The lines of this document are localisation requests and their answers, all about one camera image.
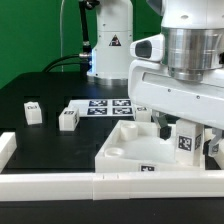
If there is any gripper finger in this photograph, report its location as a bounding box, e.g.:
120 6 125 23
203 128 224 157
152 111 172 140

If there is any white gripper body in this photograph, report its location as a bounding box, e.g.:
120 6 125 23
128 60 224 130

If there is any white square tabletop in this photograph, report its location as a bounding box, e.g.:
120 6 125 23
95 120 219 173

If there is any white U-shaped fence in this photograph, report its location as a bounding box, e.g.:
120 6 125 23
0 132 224 201

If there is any white sheet with markers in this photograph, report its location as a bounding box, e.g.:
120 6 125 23
68 99 133 117

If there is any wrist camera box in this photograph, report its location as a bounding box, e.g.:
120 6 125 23
130 34 165 62

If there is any black cable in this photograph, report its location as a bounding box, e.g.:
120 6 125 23
42 0 101 73

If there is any white thin cable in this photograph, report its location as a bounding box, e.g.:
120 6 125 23
59 0 67 73

